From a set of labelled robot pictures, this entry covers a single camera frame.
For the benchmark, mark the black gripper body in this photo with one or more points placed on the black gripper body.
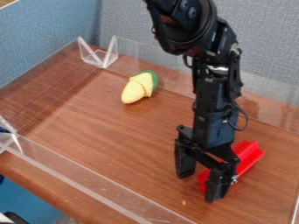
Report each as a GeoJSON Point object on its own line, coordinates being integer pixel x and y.
{"type": "Point", "coordinates": [215, 157]}

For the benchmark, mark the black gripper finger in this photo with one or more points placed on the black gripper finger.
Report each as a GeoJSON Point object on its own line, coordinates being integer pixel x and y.
{"type": "Point", "coordinates": [220, 180]}
{"type": "Point", "coordinates": [184, 161]}

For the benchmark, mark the red plastic block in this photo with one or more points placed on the red plastic block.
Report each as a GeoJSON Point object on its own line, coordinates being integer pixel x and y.
{"type": "Point", "coordinates": [248, 153]}

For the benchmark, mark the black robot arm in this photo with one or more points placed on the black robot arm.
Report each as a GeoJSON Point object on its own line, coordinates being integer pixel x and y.
{"type": "Point", "coordinates": [191, 31]}

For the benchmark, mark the black object bottom left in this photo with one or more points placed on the black object bottom left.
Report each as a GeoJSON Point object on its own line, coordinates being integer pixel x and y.
{"type": "Point", "coordinates": [15, 218]}

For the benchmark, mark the yellow green toy corn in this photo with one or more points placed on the yellow green toy corn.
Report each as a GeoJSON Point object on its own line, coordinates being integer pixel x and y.
{"type": "Point", "coordinates": [140, 86]}

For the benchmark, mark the clear acrylic front wall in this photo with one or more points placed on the clear acrylic front wall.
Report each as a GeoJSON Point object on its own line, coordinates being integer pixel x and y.
{"type": "Point", "coordinates": [100, 188]}

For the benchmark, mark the clear acrylic wall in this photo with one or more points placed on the clear acrylic wall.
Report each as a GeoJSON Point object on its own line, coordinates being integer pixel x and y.
{"type": "Point", "coordinates": [268, 100]}
{"type": "Point", "coordinates": [100, 188]}

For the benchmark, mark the clear acrylic back wall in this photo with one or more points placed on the clear acrylic back wall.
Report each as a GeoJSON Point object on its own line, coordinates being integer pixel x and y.
{"type": "Point", "coordinates": [268, 100]}

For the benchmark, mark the clear acrylic corner bracket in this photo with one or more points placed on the clear acrylic corner bracket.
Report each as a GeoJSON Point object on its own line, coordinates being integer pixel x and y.
{"type": "Point", "coordinates": [99, 58]}

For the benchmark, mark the clear acrylic left bracket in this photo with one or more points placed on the clear acrylic left bracket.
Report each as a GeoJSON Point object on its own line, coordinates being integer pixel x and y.
{"type": "Point", "coordinates": [8, 137]}

